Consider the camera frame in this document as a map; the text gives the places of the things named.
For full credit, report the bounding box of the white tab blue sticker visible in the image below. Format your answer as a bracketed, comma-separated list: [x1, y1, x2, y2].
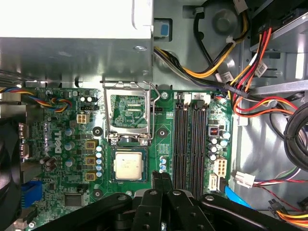
[153, 20, 173, 39]

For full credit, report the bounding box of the black PC case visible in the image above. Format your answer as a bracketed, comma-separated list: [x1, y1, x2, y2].
[0, 0, 308, 231]

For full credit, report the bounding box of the silver socket cover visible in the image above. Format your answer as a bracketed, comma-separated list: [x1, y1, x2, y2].
[103, 81, 152, 145]

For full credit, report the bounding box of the grey metal drive cage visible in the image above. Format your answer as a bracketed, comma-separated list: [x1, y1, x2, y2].
[240, 0, 308, 97]

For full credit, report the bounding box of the white wire connector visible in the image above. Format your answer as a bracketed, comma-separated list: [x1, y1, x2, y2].
[235, 170, 256, 189]

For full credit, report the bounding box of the blue VGA port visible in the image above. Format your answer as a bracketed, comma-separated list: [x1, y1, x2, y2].
[20, 179, 43, 209]

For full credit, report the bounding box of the silver display port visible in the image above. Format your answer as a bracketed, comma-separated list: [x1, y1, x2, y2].
[18, 143, 30, 161]
[18, 122, 30, 141]

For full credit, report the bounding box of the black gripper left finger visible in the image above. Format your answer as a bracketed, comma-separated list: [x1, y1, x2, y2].
[33, 169, 163, 231]

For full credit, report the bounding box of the black case fan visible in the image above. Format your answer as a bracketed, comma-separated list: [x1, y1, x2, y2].
[0, 120, 23, 231]

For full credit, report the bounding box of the black RAM slot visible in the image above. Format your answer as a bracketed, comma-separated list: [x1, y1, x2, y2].
[198, 92, 208, 200]
[174, 92, 182, 193]
[181, 92, 190, 193]
[192, 92, 200, 200]

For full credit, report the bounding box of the white eight pin header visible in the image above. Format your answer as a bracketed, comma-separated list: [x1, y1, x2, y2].
[214, 157, 227, 176]

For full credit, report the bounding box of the white SATA port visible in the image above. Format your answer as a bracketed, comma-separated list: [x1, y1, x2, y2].
[209, 174, 218, 191]

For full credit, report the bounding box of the silver green CPU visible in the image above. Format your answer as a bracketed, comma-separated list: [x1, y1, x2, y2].
[115, 151, 145, 180]

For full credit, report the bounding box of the orange yellow wire bundle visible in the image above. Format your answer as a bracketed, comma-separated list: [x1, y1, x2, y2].
[276, 208, 308, 229]

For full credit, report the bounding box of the silver locking lever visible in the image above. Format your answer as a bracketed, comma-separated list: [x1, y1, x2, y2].
[143, 80, 161, 141]

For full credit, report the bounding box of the grey power supply unit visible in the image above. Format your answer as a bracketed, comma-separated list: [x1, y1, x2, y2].
[0, 0, 154, 84]

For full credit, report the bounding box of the white four pin header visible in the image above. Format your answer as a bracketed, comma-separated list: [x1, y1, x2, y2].
[76, 113, 90, 125]

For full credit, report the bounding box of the yellow black power wire bundle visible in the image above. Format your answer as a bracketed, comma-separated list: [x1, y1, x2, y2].
[153, 9, 250, 97]

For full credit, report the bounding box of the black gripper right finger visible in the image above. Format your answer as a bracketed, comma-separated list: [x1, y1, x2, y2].
[162, 172, 308, 231]

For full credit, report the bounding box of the orange red power wire bundle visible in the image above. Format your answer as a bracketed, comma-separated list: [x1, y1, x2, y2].
[226, 26, 300, 119]

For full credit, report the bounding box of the green motherboard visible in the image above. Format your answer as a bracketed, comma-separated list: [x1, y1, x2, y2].
[21, 86, 234, 231]

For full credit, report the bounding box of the black thick cable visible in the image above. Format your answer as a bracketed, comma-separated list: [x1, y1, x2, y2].
[283, 105, 308, 169]

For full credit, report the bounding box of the black square chip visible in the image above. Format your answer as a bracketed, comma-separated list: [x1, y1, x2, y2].
[64, 193, 84, 208]

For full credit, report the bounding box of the coloured fan wire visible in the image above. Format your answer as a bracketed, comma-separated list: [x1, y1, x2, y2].
[0, 86, 73, 113]

